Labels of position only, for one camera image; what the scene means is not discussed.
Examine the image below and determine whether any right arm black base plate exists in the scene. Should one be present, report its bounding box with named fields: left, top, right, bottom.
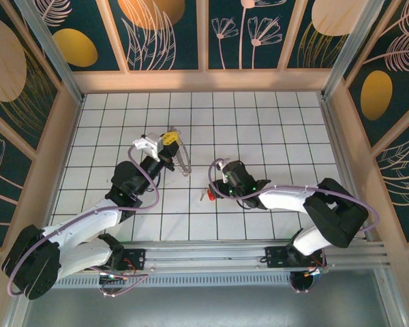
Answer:
left=264, top=245, right=328, bottom=270

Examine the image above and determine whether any aluminium corner post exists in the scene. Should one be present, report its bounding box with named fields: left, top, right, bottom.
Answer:
left=15, top=0, right=86, bottom=105
left=322, top=0, right=384, bottom=99

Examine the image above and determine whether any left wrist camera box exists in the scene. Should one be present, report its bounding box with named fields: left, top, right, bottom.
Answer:
left=132, top=132, right=164, bottom=161

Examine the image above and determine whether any slotted grey cable duct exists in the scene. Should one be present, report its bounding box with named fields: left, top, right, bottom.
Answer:
left=50, top=275, right=294, bottom=289

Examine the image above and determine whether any long aluminium mounting rail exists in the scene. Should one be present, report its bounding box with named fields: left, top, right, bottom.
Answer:
left=20, top=240, right=391, bottom=273

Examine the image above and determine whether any grey metal panel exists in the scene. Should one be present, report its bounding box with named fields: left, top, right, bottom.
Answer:
left=6, top=268, right=406, bottom=327

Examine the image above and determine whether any side aluminium rail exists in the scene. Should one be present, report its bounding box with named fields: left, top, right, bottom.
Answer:
left=320, top=97, right=371, bottom=243

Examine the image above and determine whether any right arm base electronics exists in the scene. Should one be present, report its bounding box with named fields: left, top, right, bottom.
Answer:
left=288, top=265, right=328, bottom=293

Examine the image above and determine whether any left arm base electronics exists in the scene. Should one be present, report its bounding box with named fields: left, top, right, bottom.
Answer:
left=98, top=270, right=136, bottom=285

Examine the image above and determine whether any wristband keyring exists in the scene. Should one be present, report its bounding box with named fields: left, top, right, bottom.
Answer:
left=166, top=125, right=193, bottom=177

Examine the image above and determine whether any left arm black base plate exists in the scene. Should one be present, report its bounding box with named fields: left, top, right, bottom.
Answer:
left=108, top=247, right=147, bottom=272

